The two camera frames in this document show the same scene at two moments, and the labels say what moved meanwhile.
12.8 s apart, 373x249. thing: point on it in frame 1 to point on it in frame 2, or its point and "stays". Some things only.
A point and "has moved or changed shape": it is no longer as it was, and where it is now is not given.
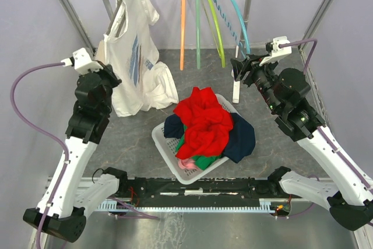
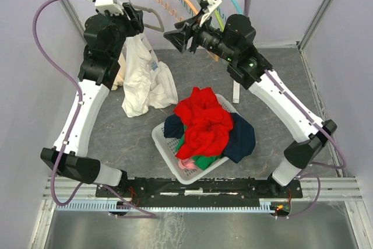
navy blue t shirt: x=241 y=141 stays
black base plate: x=213 y=188 stays
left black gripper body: x=108 y=79 to x=131 y=28
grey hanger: x=118 y=2 has moved or changed shape
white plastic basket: x=167 y=147 stays
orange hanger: x=182 y=22 to x=216 y=59
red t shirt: x=207 y=124 stays
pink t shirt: x=187 y=164 stays
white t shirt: x=131 y=50 has moved or changed shape
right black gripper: x=250 y=63 to x=187 y=29
